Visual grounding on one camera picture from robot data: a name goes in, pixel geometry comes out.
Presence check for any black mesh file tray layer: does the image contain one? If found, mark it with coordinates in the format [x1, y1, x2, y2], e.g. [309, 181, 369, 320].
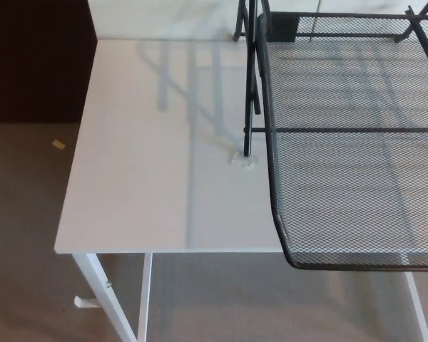
[256, 11, 428, 271]

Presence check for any black rectangular plate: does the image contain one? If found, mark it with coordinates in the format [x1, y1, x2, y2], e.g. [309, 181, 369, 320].
[270, 15, 301, 41]

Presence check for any black wire mesh basket rack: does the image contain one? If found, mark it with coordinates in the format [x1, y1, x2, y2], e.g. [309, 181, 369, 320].
[232, 0, 428, 158]

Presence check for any white table leg frame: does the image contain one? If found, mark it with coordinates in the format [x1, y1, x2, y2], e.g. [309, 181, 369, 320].
[72, 252, 154, 342]
[403, 272, 428, 342]

